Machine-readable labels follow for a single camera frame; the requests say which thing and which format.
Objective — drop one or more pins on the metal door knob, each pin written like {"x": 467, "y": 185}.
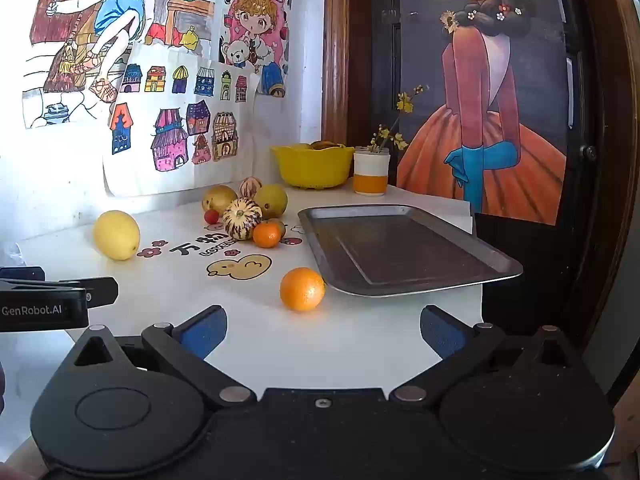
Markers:
{"x": 590, "y": 152}

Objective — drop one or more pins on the white and orange cup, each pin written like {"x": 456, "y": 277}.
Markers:
{"x": 371, "y": 172}

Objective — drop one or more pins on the yellow plastic bowl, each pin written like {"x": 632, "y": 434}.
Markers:
{"x": 312, "y": 167}

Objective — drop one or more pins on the colourful houses drawing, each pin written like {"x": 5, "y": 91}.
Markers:
{"x": 170, "y": 135}

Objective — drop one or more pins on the brown wooden door frame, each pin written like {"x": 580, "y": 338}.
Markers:
{"x": 340, "y": 60}

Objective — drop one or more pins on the pile of yellow brown fruits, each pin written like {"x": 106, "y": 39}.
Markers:
{"x": 322, "y": 145}

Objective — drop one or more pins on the small round brown fruit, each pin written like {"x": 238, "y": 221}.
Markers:
{"x": 280, "y": 225}

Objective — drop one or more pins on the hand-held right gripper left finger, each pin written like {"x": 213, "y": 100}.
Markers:
{"x": 205, "y": 334}

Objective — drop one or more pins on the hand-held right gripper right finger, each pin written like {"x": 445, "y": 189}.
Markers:
{"x": 441, "y": 334}

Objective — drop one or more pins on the large orange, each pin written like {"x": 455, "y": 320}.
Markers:
{"x": 302, "y": 289}

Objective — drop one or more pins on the child with fan drawing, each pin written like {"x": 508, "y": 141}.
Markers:
{"x": 120, "y": 10}

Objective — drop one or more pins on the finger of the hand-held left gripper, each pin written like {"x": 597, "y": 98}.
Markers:
{"x": 100, "y": 291}

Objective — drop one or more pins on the cartoon girl with bear drawing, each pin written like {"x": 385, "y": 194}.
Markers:
{"x": 255, "y": 20}

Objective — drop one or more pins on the metal tray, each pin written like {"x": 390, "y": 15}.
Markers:
{"x": 405, "y": 252}

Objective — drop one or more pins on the round bread roll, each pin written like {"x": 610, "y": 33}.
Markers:
{"x": 250, "y": 187}

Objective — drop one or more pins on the small tangerine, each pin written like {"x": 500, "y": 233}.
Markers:
{"x": 266, "y": 236}

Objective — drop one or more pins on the white printed table cover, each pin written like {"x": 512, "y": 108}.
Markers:
{"x": 350, "y": 330}

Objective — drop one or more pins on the golden pear with red blush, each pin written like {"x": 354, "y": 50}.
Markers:
{"x": 217, "y": 200}

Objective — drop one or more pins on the yellow lemon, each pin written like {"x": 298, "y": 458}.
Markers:
{"x": 116, "y": 236}
{"x": 272, "y": 199}

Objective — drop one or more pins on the small red cherry tomato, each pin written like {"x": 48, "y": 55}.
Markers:
{"x": 211, "y": 216}

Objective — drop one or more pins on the dark door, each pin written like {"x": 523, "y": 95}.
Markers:
{"x": 530, "y": 245}

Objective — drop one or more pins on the wall poster with orange dress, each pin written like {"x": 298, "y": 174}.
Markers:
{"x": 500, "y": 175}

